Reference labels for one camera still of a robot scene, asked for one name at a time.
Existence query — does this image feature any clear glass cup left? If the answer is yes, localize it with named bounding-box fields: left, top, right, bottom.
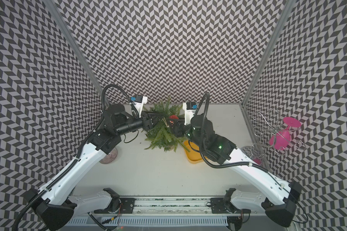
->
left=99, top=148, right=118, bottom=164

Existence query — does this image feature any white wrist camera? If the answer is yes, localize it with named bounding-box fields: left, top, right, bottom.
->
left=130, top=95, right=147, bottom=118
left=183, top=102, right=197, bottom=126

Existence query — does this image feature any clear glass right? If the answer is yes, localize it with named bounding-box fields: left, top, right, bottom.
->
left=241, top=145, right=264, bottom=165

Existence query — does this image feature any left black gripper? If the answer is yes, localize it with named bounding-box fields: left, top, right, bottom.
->
left=116, top=110, right=164, bottom=136

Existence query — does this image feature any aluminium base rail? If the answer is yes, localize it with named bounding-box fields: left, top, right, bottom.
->
left=69, top=191, right=266, bottom=216

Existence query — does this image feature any pink wine glass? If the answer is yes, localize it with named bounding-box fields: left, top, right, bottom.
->
left=269, top=117, right=302, bottom=151

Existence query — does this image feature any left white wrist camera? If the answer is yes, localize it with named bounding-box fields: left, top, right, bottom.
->
left=130, top=95, right=147, bottom=118

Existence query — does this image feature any small green christmas tree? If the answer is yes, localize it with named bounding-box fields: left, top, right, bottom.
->
left=144, top=96, right=189, bottom=152

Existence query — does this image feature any yellow plastic tray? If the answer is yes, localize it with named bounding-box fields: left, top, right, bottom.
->
left=183, top=140, right=203, bottom=164

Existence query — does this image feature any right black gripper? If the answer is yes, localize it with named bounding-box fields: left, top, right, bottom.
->
left=168, top=117, right=206, bottom=150

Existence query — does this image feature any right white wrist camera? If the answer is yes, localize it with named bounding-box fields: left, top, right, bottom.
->
left=183, top=102, right=197, bottom=126

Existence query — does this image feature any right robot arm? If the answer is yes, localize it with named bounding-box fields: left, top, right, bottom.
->
left=168, top=115, right=302, bottom=228

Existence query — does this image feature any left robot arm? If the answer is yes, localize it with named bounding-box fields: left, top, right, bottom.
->
left=12, top=104, right=164, bottom=231

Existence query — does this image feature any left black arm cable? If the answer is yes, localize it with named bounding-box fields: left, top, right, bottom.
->
left=11, top=84, right=139, bottom=231

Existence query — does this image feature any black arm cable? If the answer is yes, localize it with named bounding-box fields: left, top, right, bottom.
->
left=187, top=91, right=308, bottom=224
left=11, top=84, right=139, bottom=231

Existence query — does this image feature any silver wire rack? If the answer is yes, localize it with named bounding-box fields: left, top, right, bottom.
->
left=252, top=112, right=307, bottom=156

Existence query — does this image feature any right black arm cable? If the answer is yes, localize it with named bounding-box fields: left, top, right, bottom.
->
left=187, top=91, right=308, bottom=224

